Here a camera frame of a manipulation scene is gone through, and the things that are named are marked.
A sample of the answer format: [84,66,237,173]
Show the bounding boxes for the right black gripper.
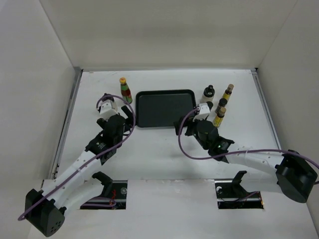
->
[173,115,209,150]

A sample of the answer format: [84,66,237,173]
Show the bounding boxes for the red green sauce bottle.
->
[119,77,133,104]

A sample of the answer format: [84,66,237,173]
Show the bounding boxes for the white bottle black cap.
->
[200,85,215,103]

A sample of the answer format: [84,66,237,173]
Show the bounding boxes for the small dark spice bottle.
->
[215,98,228,114]

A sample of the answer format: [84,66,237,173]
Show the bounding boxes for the yellow bottle tan cap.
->
[222,84,234,101]

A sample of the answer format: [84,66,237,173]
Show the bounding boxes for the clear jar black lid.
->
[102,93,115,105]

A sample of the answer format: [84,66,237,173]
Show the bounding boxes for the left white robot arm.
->
[18,105,136,237]

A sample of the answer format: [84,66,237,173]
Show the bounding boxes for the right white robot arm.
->
[173,118,318,203]

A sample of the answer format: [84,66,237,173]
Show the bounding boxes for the black plastic tray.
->
[136,89,196,128]

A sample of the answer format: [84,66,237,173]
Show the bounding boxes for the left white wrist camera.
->
[98,102,118,120]

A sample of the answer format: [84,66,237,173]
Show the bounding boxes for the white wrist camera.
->
[193,102,211,121]
[98,102,118,120]

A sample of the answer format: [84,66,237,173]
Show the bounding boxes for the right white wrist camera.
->
[193,102,211,121]

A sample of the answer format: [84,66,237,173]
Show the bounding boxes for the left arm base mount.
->
[80,172,128,210]

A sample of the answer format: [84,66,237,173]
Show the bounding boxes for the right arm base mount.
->
[214,171,264,210]

